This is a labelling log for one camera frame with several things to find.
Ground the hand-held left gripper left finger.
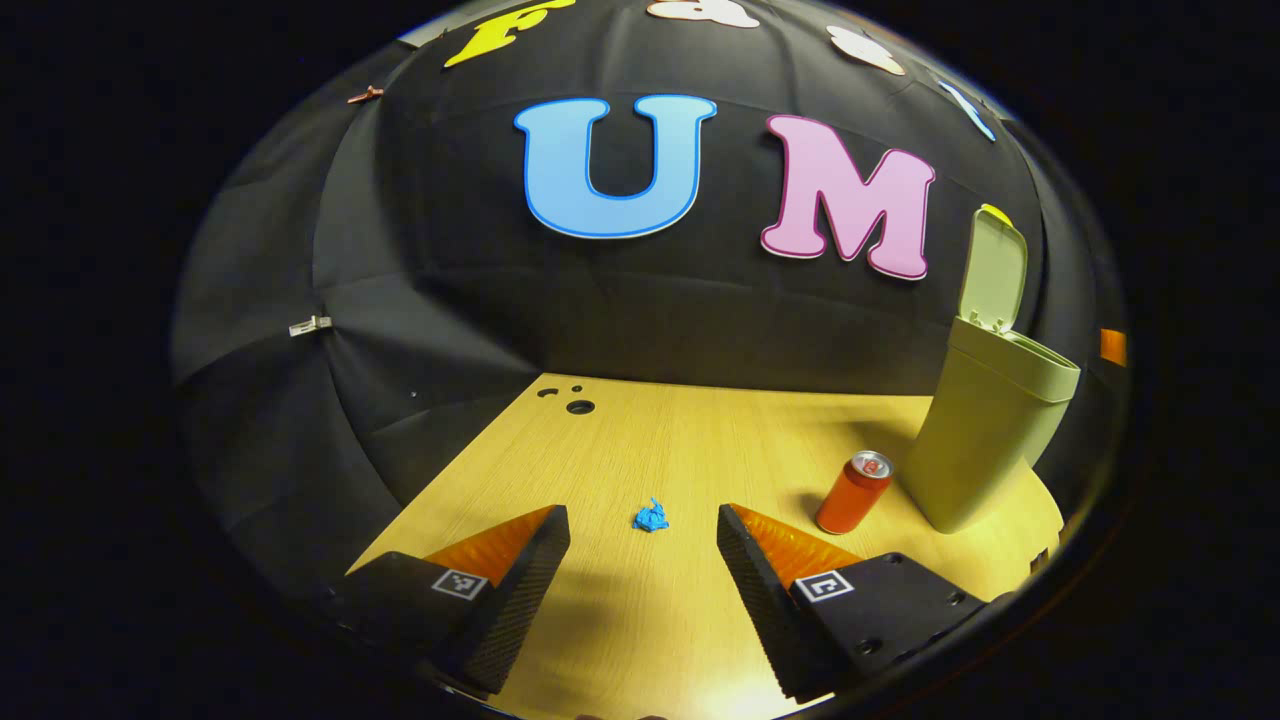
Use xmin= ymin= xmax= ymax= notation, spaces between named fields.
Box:
xmin=330 ymin=505 xmax=571 ymax=701

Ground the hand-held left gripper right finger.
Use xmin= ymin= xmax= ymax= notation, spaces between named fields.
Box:
xmin=716 ymin=503 xmax=1001 ymax=706

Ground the orange pop can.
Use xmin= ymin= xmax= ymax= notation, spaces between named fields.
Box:
xmin=815 ymin=450 xmax=894 ymax=536

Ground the pale green desktop garbage bin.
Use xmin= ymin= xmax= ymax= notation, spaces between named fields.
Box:
xmin=900 ymin=205 xmax=1083 ymax=534

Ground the wooden desktop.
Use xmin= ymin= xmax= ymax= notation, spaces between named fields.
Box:
xmin=350 ymin=373 xmax=1066 ymax=720

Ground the black backdrop cloth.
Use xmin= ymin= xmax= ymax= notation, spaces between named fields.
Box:
xmin=170 ymin=0 xmax=1131 ymax=601

